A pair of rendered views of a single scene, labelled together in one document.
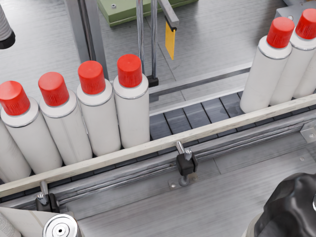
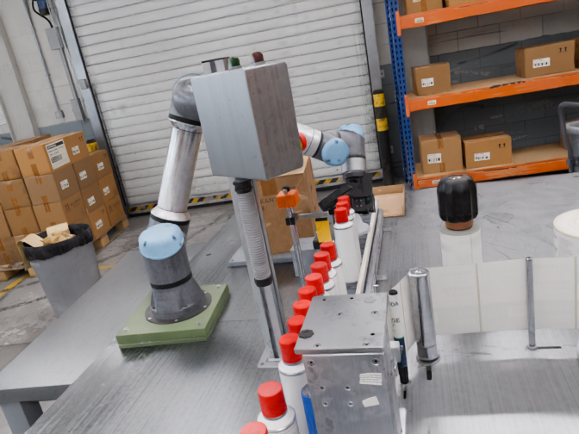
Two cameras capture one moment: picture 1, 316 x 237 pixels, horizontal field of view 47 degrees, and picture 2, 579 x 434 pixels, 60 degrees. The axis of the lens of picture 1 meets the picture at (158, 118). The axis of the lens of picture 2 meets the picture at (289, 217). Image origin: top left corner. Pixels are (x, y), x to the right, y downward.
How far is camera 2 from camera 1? 0.93 m
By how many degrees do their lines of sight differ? 56
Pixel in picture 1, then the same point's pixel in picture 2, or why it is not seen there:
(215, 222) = not seen: hidden behind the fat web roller
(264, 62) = (347, 233)
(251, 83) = (347, 256)
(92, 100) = (333, 272)
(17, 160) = not seen: hidden behind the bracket
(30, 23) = (148, 386)
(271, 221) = (452, 194)
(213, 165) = not seen: hidden behind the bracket
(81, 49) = (273, 290)
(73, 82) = (246, 368)
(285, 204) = (449, 184)
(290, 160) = (398, 275)
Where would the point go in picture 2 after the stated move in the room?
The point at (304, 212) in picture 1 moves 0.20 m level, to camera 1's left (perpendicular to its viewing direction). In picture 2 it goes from (454, 180) to (424, 213)
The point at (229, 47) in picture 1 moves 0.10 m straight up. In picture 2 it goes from (288, 291) to (282, 260)
